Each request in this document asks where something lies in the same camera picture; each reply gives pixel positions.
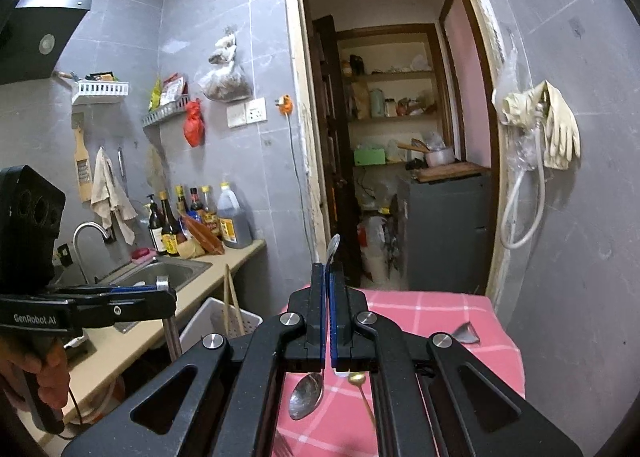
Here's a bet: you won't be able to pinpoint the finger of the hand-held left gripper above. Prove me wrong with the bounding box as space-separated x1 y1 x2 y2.
47 282 163 296
75 288 179 326

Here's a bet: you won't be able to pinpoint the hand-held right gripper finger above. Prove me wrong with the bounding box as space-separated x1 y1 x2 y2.
327 264 583 457
62 263 328 457

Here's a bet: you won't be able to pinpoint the stainless steel table knife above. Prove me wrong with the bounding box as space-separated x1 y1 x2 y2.
156 276 184 360

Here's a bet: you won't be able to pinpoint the stainless steel spoon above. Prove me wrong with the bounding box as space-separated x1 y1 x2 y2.
288 233 342 421

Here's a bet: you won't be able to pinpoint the white plastic utensil basket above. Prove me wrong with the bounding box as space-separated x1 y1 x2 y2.
178 296 264 356

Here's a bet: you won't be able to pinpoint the person's left hand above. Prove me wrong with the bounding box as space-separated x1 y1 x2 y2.
0 334 72 412

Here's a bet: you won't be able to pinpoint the stainless steel sink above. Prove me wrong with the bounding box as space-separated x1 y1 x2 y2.
94 256 214 292

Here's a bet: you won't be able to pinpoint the gold spoon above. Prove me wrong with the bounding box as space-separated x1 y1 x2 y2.
348 371 376 440

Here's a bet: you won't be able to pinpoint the chrome faucet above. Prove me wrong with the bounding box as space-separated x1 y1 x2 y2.
72 221 112 284

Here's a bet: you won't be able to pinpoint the dark pump bottle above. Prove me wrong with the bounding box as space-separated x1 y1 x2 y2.
146 194 167 254

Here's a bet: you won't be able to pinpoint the wooden grater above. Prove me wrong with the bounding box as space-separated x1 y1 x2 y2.
72 113 94 203

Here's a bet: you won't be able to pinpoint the beige hanging towel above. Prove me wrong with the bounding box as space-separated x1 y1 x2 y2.
90 146 139 246

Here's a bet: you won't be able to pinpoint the wooden chopstick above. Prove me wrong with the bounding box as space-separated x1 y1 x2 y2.
222 264 233 338
229 264 247 338

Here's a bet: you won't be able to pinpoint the orange brown packet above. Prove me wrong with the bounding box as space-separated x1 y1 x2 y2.
181 214 224 256

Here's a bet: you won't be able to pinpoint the white sack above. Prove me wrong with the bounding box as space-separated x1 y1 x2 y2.
359 214 402 284

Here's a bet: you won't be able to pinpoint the yellow cap dark bottle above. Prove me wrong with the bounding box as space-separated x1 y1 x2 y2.
174 185 191 238

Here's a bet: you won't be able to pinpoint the hanging metal utensil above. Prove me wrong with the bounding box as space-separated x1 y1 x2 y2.
117 147 130 199

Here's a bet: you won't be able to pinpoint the yellow cap sauce bottle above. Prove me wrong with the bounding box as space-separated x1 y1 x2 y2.
201 185 221 239

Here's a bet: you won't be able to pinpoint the large dark vinegar jug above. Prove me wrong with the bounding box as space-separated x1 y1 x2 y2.
217 180 254 250

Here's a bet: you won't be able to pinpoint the pink checked tablecloth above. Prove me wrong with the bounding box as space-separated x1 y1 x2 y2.
270 287 527 457

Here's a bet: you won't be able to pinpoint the triangular metal scraper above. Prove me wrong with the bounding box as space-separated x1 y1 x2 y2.
451 320 481 346

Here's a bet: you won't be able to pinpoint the dark wooden door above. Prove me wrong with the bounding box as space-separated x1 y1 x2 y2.
310 14 364 289

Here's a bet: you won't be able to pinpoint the grey cabinet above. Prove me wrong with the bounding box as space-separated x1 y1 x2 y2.
396 171 494 296

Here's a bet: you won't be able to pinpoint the green box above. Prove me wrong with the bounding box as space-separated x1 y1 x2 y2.
353 148 387 167

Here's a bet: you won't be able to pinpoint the red plastic bag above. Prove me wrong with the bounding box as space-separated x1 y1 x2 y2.
183 98 206 148

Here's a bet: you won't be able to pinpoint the black range hood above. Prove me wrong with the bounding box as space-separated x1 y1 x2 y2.
0 0 97 86

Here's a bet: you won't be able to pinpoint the wooden cutting board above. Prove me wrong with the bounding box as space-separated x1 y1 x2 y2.
410 162 492 184

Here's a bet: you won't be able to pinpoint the red and white packets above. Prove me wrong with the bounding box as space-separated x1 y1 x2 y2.
160 72 189 106

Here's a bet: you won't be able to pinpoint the small metal pot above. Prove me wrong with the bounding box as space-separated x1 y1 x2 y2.
423 146 455 168

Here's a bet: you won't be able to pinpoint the clear bag of dried goods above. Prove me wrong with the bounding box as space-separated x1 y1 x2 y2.
198 27 254 103

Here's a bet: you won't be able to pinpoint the wooden shelf unit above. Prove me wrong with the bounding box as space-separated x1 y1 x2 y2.
334 24 455 169

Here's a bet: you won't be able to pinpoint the cream rubber gloves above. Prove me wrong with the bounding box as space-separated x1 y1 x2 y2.
492 80 582 171

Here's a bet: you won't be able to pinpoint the white wall shelf basket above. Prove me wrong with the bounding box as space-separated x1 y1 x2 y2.
70 80 130 106

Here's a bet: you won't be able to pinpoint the thin power cable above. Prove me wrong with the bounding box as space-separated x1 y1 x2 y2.
287 112 314 260

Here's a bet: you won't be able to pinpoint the metal wall shelf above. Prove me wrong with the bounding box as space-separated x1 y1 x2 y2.
141 94 191 129

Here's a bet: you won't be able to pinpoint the worn door frame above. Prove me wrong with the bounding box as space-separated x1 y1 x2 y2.
282 0 523 310

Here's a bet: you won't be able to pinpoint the white wall socket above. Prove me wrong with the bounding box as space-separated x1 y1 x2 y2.
226 96 267 129

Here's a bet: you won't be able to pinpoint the white hose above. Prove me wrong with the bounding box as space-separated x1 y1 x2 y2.
501 107 547 251

